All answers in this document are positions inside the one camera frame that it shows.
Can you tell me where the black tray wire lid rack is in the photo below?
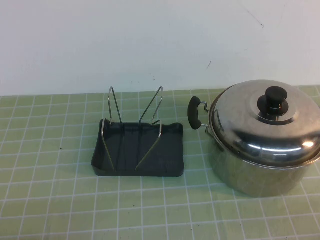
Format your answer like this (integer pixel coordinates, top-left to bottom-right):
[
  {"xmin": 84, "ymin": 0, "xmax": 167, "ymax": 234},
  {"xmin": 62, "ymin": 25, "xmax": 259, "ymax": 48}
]
[{"xmin": 90, "ymin": 86, "xmax": 186, "ymax": 178}]

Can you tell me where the green checked tablecloth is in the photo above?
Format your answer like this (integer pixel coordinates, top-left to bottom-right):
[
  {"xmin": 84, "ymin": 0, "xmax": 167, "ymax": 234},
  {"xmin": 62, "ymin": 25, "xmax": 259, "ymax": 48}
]
[{"xmin": 0, "ymin": 84, "xmax": 320, "ymax": 240}]

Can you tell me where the stainless steel pot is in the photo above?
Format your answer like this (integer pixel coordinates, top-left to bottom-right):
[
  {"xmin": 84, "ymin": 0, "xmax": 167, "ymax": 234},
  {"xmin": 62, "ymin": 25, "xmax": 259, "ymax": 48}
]
[{"xmin": 187, "ymin": 96, "xmax": 320, "ymax": 199}]

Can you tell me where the steel lid with black knob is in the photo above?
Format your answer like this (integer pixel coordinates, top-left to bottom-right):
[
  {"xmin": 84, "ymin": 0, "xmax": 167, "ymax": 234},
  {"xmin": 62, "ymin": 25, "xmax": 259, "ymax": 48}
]
[{"xmin": 208, "ymin": 79, "xmax": 320, "ymax": 167}]

